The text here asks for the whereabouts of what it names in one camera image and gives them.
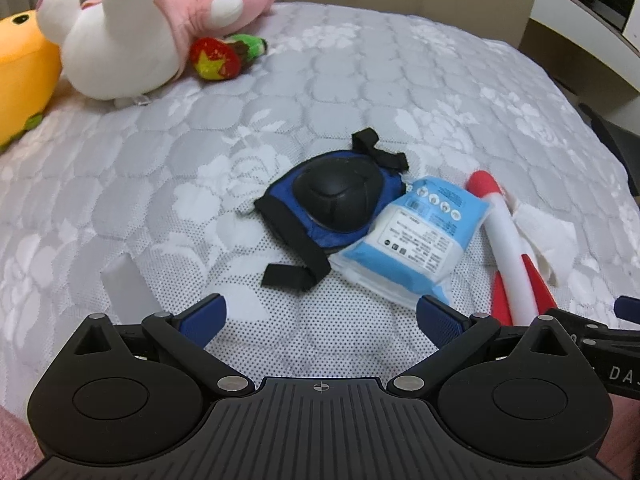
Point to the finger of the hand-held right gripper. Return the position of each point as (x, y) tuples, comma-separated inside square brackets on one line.
[(629, 306), (590, 327)]

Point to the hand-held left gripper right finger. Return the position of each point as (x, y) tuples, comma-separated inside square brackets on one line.
[(440, 321)]

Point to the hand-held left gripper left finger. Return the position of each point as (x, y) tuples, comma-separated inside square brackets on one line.
[(202, 320)]

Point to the blue white tissue packet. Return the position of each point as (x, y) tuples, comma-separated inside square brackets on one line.
[(415, 240)]

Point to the white tissue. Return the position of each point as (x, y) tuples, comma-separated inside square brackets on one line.
[(547, 242)]

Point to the red white foam rocket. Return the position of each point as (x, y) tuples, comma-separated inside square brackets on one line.
[(505, 240)]

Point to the blue black knee pad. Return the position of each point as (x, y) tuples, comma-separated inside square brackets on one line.
[(332, 200)]

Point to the red green plush toy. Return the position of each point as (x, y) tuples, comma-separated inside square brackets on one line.
[(220, 57)]

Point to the white edged desk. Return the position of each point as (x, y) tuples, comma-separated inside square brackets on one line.
[(585, 20)]

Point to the pink white plush rabbit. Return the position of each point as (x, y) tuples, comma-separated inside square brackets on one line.
[(145, 25)]

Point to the orange plush toy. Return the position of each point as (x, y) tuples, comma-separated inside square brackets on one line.
[(22, 75)]

